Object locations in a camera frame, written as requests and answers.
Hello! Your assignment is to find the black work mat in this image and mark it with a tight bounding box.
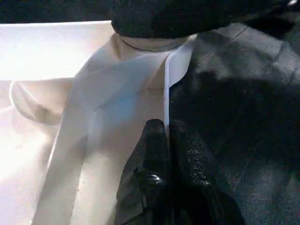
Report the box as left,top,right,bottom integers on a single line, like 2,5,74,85
164,0,300,225

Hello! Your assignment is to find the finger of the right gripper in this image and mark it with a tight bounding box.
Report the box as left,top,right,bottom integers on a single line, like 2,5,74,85
110,0,291,39

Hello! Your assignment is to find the white plastic table top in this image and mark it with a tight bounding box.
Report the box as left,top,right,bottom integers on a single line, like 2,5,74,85
0,21,197,225

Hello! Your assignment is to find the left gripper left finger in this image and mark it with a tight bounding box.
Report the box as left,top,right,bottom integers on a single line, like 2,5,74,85
115,119,176,225

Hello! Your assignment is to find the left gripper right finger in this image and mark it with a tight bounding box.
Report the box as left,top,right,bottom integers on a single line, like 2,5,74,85
169,120,247,225

